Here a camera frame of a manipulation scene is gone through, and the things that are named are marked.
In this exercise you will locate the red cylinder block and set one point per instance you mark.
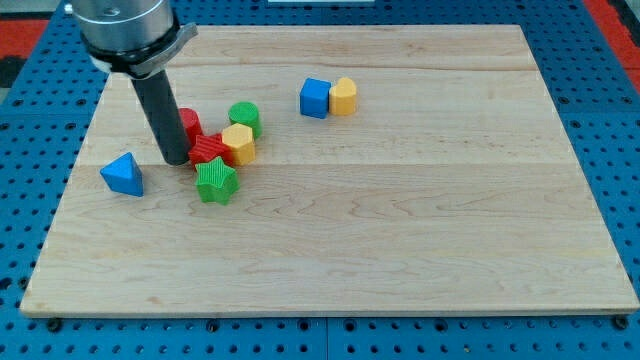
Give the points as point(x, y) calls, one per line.
point(191, 123)

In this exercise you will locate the yellow rounded block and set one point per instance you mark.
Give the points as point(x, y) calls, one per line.
point(343, 97)

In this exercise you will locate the yellow hexagon block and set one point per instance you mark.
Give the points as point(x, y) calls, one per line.
point(239, 139)

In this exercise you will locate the wooden board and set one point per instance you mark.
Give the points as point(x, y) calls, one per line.
point(453, 190)

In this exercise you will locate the blue cube block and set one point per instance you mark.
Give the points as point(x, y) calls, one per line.
point(314, 98)

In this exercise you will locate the green cylinder block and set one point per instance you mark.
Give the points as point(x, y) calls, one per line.
point(246, 113)

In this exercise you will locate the red ribbed block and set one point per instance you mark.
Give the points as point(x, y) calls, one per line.
point(207, 148)

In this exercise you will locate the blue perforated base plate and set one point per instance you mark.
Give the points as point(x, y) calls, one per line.
point(47, 111)

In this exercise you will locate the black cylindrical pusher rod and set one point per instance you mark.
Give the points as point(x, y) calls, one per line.
point(162, 113)

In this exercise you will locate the green star block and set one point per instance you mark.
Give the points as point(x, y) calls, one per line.
point(216, 181)

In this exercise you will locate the blue triangle block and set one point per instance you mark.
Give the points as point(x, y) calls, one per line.
point(124, 176)

